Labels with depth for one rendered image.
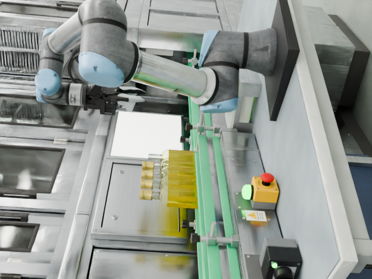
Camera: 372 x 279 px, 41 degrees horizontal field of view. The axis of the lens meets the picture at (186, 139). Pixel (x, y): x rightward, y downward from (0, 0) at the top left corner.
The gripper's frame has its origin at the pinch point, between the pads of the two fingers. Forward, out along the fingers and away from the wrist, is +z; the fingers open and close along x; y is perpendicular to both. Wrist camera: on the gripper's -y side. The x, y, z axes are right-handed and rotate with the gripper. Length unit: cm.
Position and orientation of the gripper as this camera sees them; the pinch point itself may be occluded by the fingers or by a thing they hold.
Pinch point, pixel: (141, 94)
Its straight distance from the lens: 171.3
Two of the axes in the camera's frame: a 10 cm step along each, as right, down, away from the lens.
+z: 9.9, 0.7, 0.7
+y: -1.0, 8.5, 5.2
